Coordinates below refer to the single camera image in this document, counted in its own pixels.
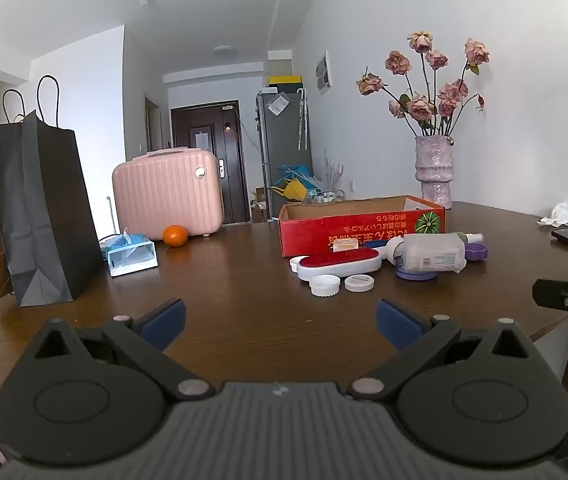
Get white dried twigs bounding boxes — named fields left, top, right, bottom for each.
left=321, top=150, right=347, bottom=196

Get side doorway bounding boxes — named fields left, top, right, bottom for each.
left=145, top=92, right=165, bottom=153

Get ribbed white jar lid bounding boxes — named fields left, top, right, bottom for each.
left=310, top=276, right=341, bottom=297

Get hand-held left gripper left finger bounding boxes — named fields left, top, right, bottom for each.
left=24, top=297, right=215, bottom=403

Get yellow bag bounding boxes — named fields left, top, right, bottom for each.
left=271, top=180, right=309, bottom=201

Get white lint brush red pad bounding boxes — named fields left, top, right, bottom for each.
left=297, top=248, right=382, bottom=282

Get white plastic bottle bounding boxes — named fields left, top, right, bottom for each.
left=385, top=236, right=405, bottom=265

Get crumpled white tissue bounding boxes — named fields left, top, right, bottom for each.
left=537, top=202, right=568, bottom=227

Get clear labelled plastic bottle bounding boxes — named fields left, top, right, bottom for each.
left=401, top=233, right=466, bottom=274

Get pink textured vase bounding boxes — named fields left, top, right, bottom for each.
left=415, top=135, right=457, bottom=209

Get dark brown entrance door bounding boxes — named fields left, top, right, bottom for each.
left=170, top=100, right=249, bottom=224

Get black paper bag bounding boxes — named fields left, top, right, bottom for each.
left=0, top=75, right=104, bottom=307

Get white folded umbrella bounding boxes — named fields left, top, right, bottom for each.
left=297, top=87, right=309, bottom=151

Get bunch of dried roses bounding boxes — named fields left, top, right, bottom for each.
left=356, top=31, right=491, bottom=138

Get pink hard-shell suitcase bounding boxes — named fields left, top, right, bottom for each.
left=112, top=147, right=225, bottom=240

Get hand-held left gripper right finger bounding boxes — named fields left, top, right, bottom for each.
left=346, top=297, right=545, bottom=404

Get blue bag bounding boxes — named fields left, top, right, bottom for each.
left=278, top=164, right=313, bottom=186

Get lavender round lid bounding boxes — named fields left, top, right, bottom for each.
left=395, top=266, right=439, bottom=281

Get blue tissue pack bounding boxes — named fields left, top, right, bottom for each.
left=101, top=228, right=159, bottom=277

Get yellow box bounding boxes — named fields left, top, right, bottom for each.
left=268, top=75, right=305, bottom=93

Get group of small containers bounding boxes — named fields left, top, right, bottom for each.
left=309, top=190, right=345, bottom=206

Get grey refrigerator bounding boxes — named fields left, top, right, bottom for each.
left=256, top=87, right=313, bottom=221

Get white wall panel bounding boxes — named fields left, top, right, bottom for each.
left=315, top=50, right=332, bottom=96

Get red cardboard box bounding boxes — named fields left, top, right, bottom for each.
left=278, top=195, right=446, bottom=258

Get orange fruit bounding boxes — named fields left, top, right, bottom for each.
left=163, top=224, right=188, bottom=248

